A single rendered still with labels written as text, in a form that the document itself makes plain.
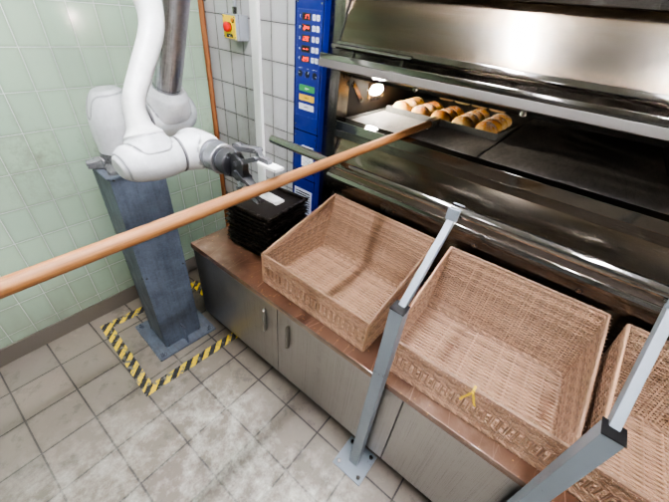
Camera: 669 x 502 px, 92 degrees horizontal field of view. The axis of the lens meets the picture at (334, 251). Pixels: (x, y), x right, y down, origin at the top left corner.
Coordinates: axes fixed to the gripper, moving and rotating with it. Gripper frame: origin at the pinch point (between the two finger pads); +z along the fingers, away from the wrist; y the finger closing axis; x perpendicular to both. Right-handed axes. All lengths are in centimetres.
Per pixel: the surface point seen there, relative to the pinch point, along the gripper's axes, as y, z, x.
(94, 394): 119, -71, 52
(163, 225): -0.7, 1.4, 29.9
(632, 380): 16, 86, -17
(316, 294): 48, 4, -16
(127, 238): -0.7, 1.4, 36.5
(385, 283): 60, 14, -53
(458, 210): 1.7, 40.0, -28.2
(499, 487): 72, 82, -12
